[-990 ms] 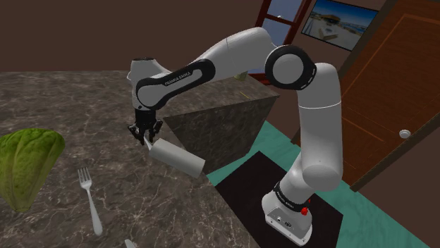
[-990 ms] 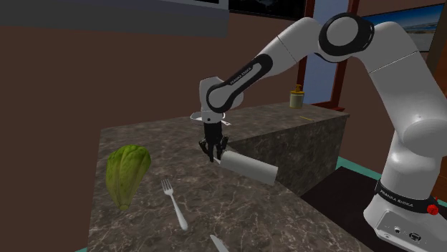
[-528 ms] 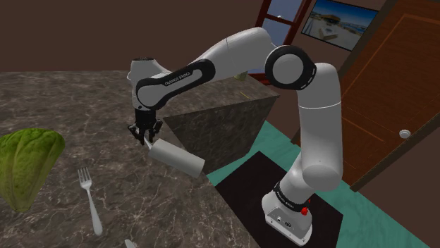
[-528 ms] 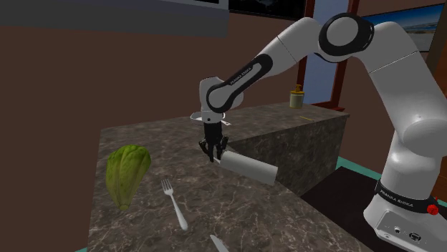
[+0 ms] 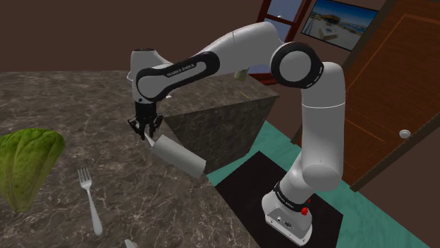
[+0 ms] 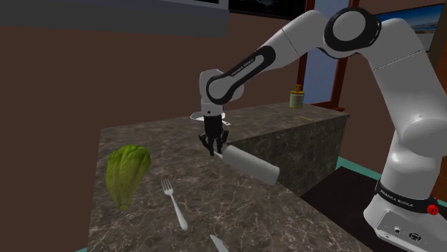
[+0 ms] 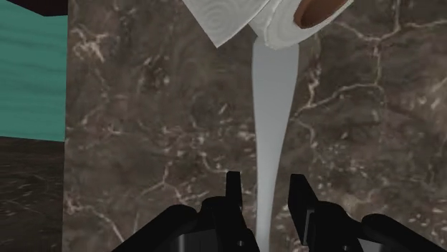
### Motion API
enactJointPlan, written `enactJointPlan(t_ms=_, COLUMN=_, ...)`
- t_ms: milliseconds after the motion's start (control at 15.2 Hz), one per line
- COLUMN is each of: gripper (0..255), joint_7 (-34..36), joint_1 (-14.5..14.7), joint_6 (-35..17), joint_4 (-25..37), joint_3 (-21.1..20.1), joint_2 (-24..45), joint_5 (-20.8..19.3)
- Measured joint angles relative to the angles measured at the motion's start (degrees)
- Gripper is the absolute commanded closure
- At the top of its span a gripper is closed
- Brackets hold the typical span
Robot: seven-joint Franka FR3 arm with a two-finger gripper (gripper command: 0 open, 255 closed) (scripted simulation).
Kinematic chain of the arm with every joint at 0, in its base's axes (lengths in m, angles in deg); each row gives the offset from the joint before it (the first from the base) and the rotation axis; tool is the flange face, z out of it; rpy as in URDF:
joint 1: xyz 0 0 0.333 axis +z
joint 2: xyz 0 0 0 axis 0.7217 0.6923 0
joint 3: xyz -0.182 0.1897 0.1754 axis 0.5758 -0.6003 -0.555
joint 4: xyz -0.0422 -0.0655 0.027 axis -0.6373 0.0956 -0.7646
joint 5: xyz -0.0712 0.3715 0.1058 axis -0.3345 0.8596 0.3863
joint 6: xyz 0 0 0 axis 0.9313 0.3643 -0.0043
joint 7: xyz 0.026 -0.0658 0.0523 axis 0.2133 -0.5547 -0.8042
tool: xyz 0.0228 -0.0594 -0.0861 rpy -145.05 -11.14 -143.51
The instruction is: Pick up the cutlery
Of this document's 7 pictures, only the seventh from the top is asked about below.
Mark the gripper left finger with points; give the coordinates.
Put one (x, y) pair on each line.
(223, 223)

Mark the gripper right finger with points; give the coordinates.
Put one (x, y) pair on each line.
(326, 227)

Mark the white tapered pole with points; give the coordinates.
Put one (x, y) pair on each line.
(272, 122)

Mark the white toilet paper roll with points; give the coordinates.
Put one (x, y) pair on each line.
(279, 24)
(223, 17)

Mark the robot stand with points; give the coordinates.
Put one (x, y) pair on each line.
(45, 5)

